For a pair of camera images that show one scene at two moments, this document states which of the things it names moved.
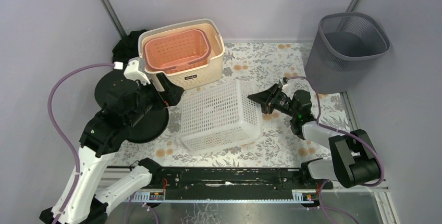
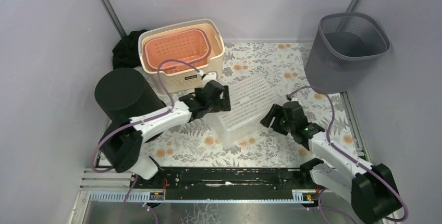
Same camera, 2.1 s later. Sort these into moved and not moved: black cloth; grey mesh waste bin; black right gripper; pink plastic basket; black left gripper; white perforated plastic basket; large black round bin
Moved: black right gripper; white perforated plastic basket; black left gripper
Not moved: grey mesh waste bin; black cloth; large black round bin; pink plastic basket
